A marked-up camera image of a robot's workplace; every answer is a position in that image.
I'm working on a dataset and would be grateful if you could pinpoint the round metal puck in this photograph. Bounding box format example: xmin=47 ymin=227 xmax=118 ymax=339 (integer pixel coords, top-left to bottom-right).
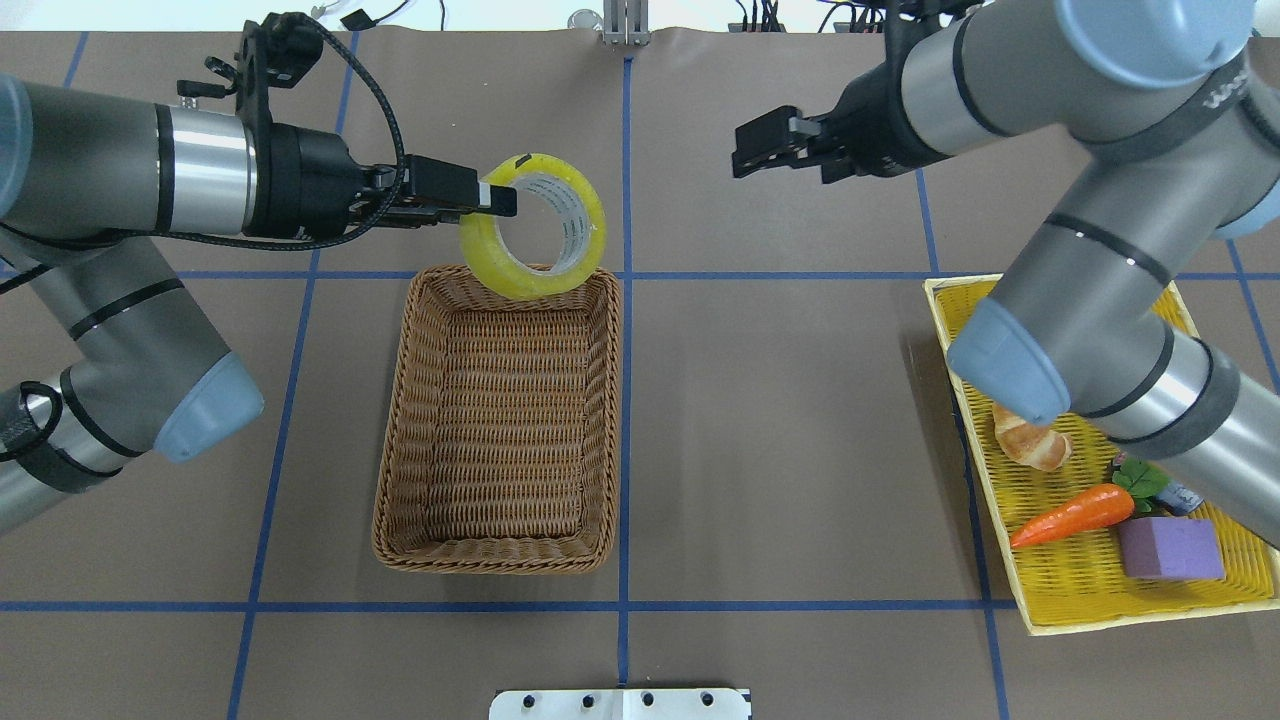
xmin=566 ymin=8 xmax=603 ymax=31

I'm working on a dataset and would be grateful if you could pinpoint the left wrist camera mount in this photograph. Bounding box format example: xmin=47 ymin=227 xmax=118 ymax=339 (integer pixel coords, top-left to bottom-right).
xmin=175 ymin=12 xmax=325 ymax=129

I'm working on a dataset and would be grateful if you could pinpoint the black power strip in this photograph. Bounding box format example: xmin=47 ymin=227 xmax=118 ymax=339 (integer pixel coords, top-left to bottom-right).
xmin=724 ymin=5 xmax=887 ymax=35

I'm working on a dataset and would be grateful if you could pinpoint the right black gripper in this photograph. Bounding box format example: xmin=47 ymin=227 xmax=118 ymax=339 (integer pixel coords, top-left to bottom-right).
xmin=732 ymin=65 xmax=946 ymax=184

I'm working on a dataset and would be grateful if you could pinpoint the toy croissant bread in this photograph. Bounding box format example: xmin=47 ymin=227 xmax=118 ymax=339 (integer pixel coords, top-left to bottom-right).
xmin=992 ymin=404 xmax=1074 ymax=471

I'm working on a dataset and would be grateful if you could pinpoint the yellow clear tape roll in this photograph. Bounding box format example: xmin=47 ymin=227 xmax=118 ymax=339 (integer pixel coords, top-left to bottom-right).
xmin=460 ymin=152 xmax=608 ymax=301

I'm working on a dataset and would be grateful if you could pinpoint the purple foam block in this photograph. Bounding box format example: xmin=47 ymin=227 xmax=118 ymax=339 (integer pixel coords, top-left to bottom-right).
xmin=1117 ymin=518 xmax=1226 ymax=582

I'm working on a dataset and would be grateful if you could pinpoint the orange toy carrot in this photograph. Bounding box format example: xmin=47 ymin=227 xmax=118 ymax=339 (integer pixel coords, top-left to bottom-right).
xmin=1009 ymin=456 xmax=1172 ymax=550

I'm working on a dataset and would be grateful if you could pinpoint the yellow woven tray basket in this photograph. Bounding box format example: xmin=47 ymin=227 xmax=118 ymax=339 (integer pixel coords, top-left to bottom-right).
xmin=924 ymin=272 xmax=1280 ymax=635

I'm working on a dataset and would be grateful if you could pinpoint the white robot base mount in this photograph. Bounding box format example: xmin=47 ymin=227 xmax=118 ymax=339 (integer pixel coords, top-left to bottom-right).
xmin=488 ymin=687 xmax=754 ymax=719

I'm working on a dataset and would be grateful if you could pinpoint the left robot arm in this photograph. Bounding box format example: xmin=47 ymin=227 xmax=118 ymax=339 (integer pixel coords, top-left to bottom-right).
xmin=3 ymin=76 xmax=517 ymax=530

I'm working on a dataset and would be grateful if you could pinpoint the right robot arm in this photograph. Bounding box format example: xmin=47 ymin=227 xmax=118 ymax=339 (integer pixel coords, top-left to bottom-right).
xmin=731 ymin=1 xmax=1279 ymax=544

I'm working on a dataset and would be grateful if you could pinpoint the aluminium frame post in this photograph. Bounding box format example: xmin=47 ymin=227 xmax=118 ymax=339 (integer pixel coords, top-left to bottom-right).
xmin=600 ymin=0 xmax=652 ymax=47

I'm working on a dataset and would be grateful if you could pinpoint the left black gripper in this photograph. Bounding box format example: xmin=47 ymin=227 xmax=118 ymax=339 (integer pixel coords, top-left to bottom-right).
xmin=250 ymin=123 xmax=518 ymax=240

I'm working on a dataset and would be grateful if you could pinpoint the brown wicker basket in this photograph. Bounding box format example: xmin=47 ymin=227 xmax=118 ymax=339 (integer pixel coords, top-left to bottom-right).
xmin=371 ymin=265 xmax=623 ymax=575

